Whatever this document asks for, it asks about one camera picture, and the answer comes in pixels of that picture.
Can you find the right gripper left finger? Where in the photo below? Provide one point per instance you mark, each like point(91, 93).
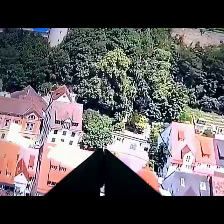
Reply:
point(83, 180)

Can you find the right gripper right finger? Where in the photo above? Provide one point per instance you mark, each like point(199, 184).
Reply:
point(126, 181)

